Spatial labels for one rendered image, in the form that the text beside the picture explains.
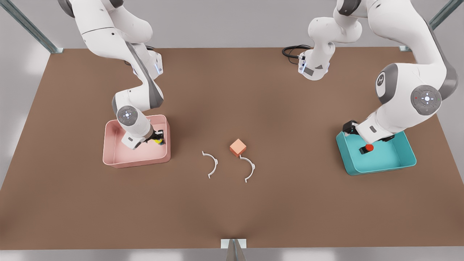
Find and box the silver frame post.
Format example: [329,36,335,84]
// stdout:
[399,0,464,52]
[0,0,64,54]
[221,239,247,261]

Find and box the pink storage box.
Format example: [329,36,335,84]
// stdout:
[103,115,171,169]

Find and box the white curved clip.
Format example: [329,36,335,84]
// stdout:
[239,155,256,183]
[202,151,219,179]

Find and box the black cable loop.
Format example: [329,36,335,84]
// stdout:
[282,45,313,65]

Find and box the orange cube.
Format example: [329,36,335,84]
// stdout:
[229,138,247,157]

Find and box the blue storage box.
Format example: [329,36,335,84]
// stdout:
[336,130,417,176]

